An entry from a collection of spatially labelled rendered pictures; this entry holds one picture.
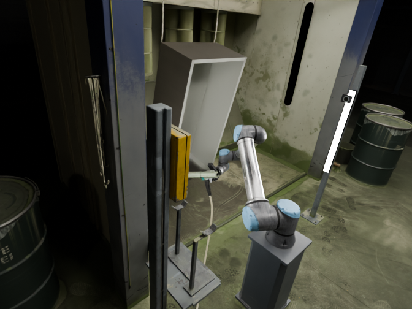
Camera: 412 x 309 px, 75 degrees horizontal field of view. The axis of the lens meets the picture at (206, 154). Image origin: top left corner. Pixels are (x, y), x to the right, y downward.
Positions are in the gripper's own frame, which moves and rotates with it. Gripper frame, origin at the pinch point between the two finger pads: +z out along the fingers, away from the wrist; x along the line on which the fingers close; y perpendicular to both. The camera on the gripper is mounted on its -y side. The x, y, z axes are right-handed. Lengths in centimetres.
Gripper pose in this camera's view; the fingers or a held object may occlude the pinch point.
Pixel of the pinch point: (205, 178)
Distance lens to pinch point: 225.8
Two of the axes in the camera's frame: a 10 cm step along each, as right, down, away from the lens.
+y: 2.0, 9.5, 2.4
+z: -5.1, 3.1, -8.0
